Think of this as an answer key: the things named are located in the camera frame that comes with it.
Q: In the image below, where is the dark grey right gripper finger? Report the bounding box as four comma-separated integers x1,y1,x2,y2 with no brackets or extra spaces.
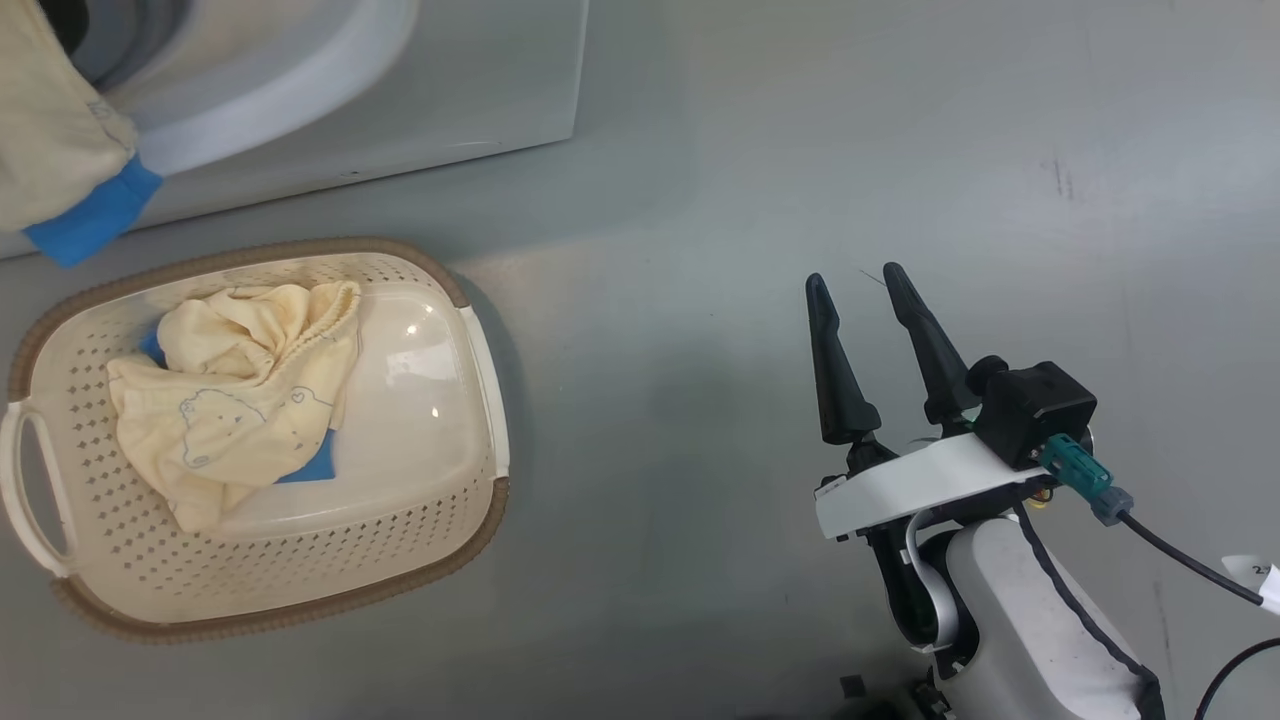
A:
805,272,884,447
883,261,983,427

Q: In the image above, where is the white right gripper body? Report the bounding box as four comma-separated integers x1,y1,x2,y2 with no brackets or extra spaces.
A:
814,432,1053,542

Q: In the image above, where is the pale yellow bear print garment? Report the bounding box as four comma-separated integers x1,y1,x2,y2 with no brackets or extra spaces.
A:
106,281,364,534

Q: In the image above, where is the pale yellow garment blue cuff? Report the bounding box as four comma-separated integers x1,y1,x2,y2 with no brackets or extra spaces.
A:
0,0,165,270

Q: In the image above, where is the white front-load washing machine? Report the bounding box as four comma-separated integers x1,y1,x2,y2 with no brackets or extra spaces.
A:
0,0,592,262

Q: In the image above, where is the cream perforated laundry basket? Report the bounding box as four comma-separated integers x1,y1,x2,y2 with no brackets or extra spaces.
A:
0,236,512,645

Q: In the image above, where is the teal cable connector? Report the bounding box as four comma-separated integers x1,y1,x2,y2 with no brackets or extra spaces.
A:
1040,432,1137,527

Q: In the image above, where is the thin black camera cable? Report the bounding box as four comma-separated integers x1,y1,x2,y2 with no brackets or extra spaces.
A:
1118,508,1280,720

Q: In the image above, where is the white cable tag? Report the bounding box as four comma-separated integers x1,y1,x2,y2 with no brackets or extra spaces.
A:
1221,554,1280,617

